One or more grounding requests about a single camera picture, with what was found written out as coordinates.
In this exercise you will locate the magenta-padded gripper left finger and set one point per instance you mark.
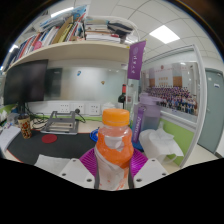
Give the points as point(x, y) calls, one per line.
point(76, 171)

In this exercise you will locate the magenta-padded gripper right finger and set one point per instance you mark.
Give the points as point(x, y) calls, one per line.
point(150, 170)

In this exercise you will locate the orange drink bottle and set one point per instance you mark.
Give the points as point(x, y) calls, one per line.
point(113, 150)

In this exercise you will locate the translucent purple water bottle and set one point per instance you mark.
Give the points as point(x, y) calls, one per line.
point(148, 115)

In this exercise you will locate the white paper sheet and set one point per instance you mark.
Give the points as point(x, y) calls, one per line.
point(51, 164)

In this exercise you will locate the white crumpled plastic bag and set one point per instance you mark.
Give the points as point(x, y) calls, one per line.
point(158, 145)

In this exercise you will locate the large black desk mat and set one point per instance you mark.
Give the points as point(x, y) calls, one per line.
point(66, 146)

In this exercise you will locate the flat round red coaster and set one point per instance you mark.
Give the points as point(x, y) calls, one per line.
point(49, 138)

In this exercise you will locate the patterned yellow red cup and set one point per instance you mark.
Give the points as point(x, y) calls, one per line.
point(25, 128)

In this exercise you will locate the white round container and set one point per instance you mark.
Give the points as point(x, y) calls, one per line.
point(108, 106)

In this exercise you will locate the open white notebook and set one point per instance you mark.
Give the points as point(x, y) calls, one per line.
point(8, 138)

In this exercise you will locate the dark wine bottle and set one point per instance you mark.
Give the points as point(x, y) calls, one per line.
point(122, 97)

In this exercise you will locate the framed group photo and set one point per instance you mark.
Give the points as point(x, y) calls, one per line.
point(173, 95)

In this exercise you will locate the grey door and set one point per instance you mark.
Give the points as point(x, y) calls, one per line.
point(211, 110)

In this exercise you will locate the black computer monitor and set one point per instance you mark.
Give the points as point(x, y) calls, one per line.
point(25, 81)

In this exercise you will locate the purple hanging banner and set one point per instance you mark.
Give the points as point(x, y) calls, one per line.
point(136, 60)

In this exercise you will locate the white shelf with books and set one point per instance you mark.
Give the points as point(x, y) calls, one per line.
point(73, 50)

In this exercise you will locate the rectangular ceiling light panel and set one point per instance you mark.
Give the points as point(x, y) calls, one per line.
point(13, 48)
point(164, 34)
point(61, 12)

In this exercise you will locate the white wall socket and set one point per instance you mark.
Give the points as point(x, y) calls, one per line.
point(64, 107)
point(95, 108)
point(80, 107)

